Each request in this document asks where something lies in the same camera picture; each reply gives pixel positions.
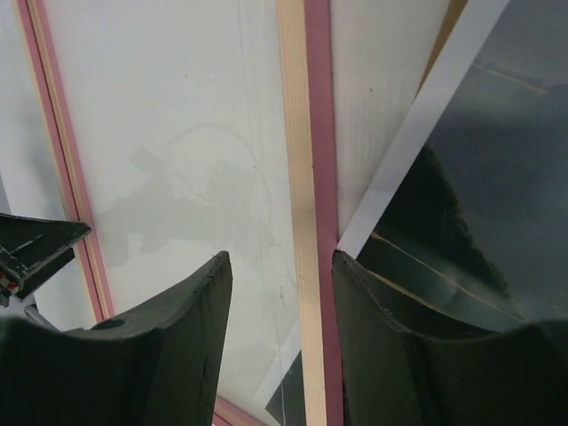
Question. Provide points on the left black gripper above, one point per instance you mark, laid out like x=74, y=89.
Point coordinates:
x=34, y=250

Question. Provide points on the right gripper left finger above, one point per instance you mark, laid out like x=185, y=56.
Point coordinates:
x=155, y=364

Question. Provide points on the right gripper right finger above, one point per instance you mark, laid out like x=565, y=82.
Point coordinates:
x=405, y=363

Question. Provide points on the clear acrylic sheet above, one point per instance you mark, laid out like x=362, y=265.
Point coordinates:
x=177, y=109

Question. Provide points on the pink picture frame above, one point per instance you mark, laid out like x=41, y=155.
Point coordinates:
x=307, y=90

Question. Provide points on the landscape photo print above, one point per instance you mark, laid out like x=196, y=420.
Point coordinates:
x=467, y=211

